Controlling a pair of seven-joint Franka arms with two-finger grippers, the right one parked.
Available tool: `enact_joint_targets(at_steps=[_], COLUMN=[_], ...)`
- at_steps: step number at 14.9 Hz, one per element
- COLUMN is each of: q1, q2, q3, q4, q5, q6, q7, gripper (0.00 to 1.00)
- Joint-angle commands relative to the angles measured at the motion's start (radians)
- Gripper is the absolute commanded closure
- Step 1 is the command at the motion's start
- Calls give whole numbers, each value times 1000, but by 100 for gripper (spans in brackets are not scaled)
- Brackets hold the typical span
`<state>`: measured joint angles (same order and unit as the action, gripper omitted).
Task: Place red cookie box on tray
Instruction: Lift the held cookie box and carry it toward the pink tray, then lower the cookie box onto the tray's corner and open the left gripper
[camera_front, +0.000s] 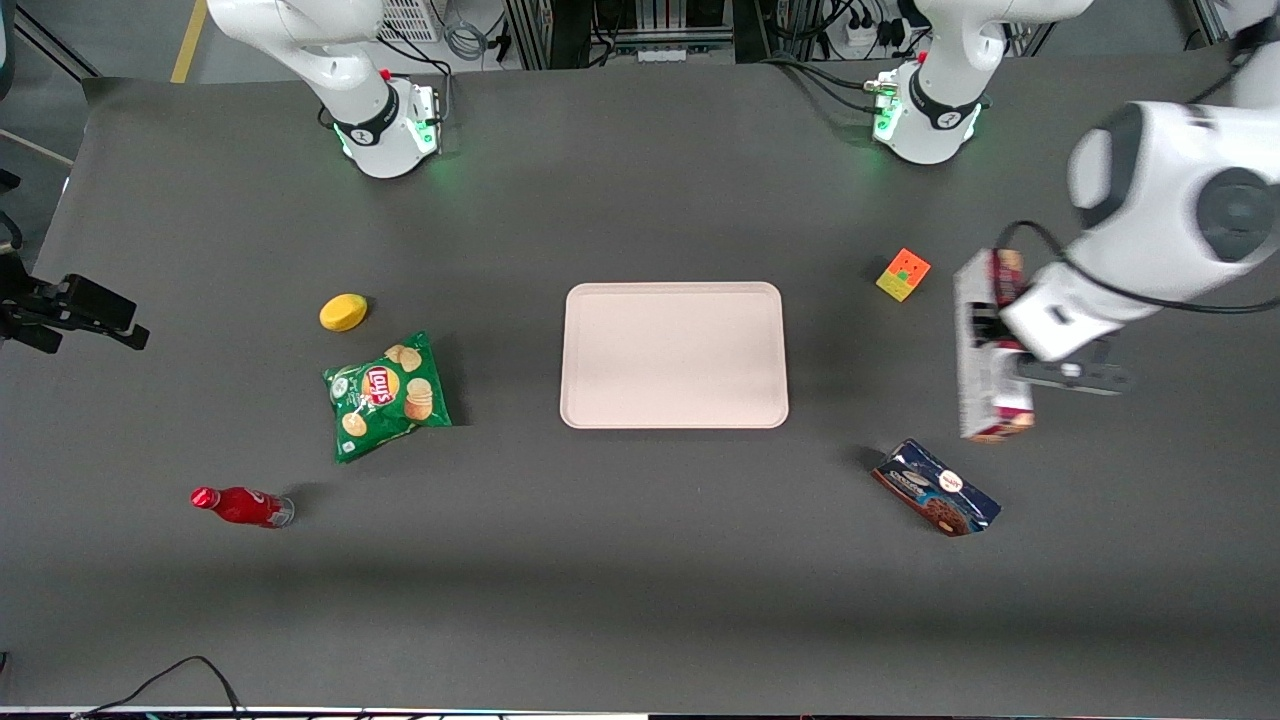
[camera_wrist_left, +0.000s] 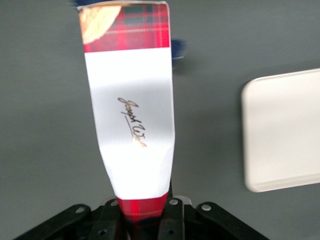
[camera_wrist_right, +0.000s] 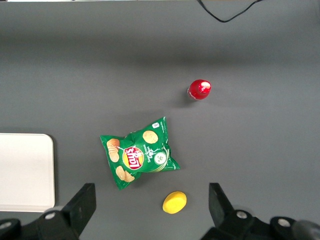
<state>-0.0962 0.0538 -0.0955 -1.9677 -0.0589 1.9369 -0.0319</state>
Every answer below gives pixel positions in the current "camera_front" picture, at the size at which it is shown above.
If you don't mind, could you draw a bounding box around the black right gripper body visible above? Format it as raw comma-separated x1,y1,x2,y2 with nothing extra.
0,250,67,355

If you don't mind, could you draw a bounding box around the red cookie box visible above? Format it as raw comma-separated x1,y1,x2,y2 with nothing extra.
952,247,1037,444

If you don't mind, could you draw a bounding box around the blue chocolate cookie bag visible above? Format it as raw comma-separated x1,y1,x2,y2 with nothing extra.
871,438,1003,538

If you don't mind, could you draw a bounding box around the pale pink plastic tray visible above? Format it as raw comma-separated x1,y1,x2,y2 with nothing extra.
559,281,790,431

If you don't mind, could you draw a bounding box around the white perforated box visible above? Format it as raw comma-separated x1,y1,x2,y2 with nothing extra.
378,0,443,44

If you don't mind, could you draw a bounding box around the colourful puzzle cube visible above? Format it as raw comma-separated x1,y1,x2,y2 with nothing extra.
876,248,932,303

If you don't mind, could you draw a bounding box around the red cola bottle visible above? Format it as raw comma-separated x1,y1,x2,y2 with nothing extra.
190,486,296,529

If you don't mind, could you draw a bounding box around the yellow lemon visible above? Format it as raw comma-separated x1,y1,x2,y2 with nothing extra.
319,293,369,332

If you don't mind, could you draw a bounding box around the green potato chips bag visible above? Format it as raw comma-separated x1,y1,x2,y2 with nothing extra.
322,331,453,464

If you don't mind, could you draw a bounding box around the white power strip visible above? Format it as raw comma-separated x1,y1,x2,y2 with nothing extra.
843,8,906,58

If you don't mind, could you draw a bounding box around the dark grey table mat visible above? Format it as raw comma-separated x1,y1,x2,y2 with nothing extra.
0,38,1280,717

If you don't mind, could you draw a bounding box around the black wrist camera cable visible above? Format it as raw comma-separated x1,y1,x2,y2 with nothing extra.
994,220,1280,317

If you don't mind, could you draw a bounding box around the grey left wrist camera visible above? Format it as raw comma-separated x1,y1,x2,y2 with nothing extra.
1014,338,1134,397

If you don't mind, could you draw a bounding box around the black left base cable bundle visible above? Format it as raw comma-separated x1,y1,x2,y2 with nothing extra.
758,55,901,117

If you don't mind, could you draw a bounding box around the thin black table cable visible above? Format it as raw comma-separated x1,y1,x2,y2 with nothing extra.
70,655,249,720

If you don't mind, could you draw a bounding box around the black right base cable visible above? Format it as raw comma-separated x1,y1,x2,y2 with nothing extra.
378,26,457,131

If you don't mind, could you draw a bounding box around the coiled grey cable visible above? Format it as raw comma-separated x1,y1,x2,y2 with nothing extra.
443,18,488,63

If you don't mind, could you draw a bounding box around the aluminium frame post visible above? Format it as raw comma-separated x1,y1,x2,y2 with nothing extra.
503,0,549,71

